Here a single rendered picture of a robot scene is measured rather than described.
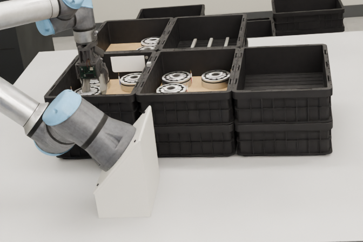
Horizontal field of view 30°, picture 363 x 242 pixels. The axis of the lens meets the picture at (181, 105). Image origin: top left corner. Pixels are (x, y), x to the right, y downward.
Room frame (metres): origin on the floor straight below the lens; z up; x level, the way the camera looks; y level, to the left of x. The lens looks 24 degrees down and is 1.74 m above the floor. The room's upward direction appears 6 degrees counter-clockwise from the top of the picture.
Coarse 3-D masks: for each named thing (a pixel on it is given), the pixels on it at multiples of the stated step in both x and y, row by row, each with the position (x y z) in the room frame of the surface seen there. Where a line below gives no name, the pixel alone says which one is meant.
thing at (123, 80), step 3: (126, 75) 2.28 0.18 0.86; (129, 75) 2.28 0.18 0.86; (123, 78) 2.26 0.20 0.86; (126, 78) 2.25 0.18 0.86; (120, 81) 2.23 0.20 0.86; (123, 81) 2.22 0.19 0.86; (126, 81) 2.22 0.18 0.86; (129, 81) 2.22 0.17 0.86; (132, 81) 2.22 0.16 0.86; (135, 81) 2.22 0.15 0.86; (126, 84) 2.20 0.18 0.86; (129, 84) 2.20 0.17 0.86; (132, 84) 2.19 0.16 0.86; (135, 84) 2.19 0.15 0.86
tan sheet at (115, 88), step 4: (112, 80) 2.32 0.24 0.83; (116, 80) 2.32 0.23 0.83; (112, 84) 2.28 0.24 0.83; (116, 84) 2.28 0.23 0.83; (112, 88) 2.25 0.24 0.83; (116, 88) 2.24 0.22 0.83; (120, 88) 2.24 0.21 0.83; (108, 92) 2.21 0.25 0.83; (112, 92) 2.21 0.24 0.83; (116, 92) 2.20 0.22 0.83; (120, 92) 2.20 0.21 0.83; (124, 92) 2.20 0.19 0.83; (128, 92) 2.19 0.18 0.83
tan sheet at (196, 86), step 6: (192, 78) 2.26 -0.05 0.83; (198, 78) 2.25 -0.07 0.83; (162, 84) 2.23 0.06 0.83; (192, 84) 2.20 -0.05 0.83; (198, 84) 2.20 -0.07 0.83; (192, 90) 2.15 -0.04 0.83; (198, 90) 2.15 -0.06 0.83; (204, 90) 2.14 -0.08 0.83; (210, 90) 2.13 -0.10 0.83; (216, 90) 2.13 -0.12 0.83; (222, 90) 2.12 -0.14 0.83
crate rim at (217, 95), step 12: (216, 48) 2.27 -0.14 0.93; (228, 48) 2.26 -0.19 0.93; (156, 60) 2.22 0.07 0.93; (144, 84) 2.01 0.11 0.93; (228, 84) 1.93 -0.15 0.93; (144, 96) 1.92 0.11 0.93; (156, 96) 1.91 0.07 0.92; (168, 96) 1.91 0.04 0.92; (180, 96) 1.90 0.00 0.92; (192, 96) 1.89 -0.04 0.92; (204, 96) 1.88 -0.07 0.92; (216, 96) 1.88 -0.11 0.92; (228, 96) 1.87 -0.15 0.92
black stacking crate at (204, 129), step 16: (160, 128) 1.91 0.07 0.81; (176, 128) 1.90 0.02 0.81; (192, 128) 1.89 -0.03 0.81; (208, 128) 1.88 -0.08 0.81; (224, 128) 1.87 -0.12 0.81; (160, 144) 1.93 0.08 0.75; (176, 144) 1.92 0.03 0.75; (192, 144) 1.91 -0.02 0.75; (208, 144) 1.90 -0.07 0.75; (224, 144) 1.89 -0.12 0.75
